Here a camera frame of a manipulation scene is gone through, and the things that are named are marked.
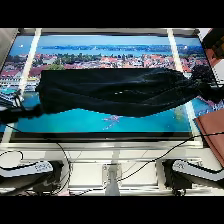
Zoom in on dark blue jeans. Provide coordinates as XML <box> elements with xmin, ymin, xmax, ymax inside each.
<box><xmin>34</xmin><ymin>67</ymin><xmax>215</xmax><ymax>119</ymax></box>

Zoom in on brown garment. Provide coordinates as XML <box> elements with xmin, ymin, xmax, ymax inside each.
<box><xmin>194</xmin><ymin>108</ymin><xmax>224</xmax><ymax>168</ymax></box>

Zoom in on silver frame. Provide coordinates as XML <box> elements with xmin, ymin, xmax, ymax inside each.
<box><xmin>0</xmin><ymin>139</ymin><xmax>224</xmax><ymax>197</ymax></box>

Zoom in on black cable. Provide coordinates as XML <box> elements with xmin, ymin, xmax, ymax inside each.
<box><xmin>0</xmin><ymin>122</ymin><xmax>73</xmax><ymax>196</ymax></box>
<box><xmin>0</xmin><ymin>149</ymin><xmax>38</xmax><ymax>170</ymax></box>
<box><xmin>116</xmin><ymin>130</ymin><xmax>224</xmax><ymax>184</ymax></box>

